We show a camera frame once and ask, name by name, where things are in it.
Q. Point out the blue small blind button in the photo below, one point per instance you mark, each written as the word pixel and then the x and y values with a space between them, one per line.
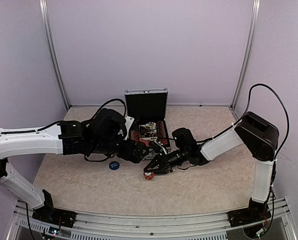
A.
pixel 114 165

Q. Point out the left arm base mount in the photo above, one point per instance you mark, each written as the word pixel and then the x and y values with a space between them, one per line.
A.
pixel 49 214

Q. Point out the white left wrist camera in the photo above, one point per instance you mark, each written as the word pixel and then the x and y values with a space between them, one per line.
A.
pixel 128 124

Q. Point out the orange chip stack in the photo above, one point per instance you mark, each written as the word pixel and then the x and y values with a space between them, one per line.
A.
pixel 148 175

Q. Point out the blue playing card deck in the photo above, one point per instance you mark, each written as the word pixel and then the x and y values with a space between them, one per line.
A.
pixel 151 134

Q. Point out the orange chip row in case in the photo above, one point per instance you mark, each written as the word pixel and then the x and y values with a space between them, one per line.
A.
pixel 134 135

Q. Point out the right aluminium corner post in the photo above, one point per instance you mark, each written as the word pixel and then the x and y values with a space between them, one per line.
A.
pixel 247 53

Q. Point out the aluminium poker case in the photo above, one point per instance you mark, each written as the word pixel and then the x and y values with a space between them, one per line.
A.
pixel 147 105

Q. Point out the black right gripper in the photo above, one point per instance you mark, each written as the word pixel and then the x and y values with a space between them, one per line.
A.
pixel 166 165

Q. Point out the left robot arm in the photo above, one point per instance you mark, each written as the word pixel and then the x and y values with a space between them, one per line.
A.
pixel 105 133

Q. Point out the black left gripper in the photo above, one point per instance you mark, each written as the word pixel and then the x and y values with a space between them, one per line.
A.
pixel 137 156

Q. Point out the left aluminium corner post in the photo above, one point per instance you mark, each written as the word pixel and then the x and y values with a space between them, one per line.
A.
pixel 43 5

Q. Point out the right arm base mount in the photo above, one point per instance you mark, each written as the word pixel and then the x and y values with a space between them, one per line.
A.
pixel 255 212

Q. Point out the black red triangle button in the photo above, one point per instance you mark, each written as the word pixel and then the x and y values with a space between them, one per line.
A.
pixel 143 130

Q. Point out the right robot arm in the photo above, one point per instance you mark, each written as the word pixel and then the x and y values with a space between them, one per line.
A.
pixel 256 134

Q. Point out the brown black chip row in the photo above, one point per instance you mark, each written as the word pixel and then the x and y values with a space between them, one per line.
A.
pixel 162 133

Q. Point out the aluminium corner post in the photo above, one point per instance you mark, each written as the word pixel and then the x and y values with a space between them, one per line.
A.
pixel 247 53
pixel 43 5

